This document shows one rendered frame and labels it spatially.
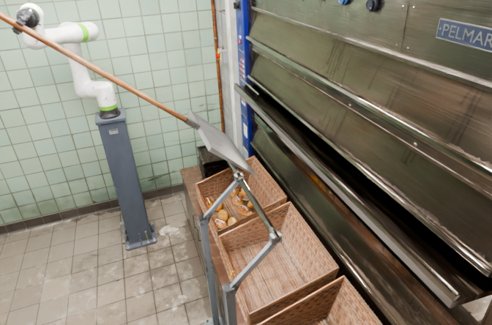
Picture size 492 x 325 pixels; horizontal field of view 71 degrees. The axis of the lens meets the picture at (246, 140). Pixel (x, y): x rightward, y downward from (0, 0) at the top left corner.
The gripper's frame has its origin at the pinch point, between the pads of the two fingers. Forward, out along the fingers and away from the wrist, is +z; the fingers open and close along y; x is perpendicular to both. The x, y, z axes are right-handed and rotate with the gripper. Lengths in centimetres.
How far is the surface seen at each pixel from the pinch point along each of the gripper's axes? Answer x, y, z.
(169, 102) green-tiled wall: -118, 24, -122
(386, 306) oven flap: -155, -3, 118
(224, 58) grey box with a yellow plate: -123, -39, -87
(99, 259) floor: -122, 155, -54
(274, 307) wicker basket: -144, 37, 88
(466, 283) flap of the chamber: -123, -35, 144
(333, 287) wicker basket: -160, 12, 94
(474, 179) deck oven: -110, -58, 134
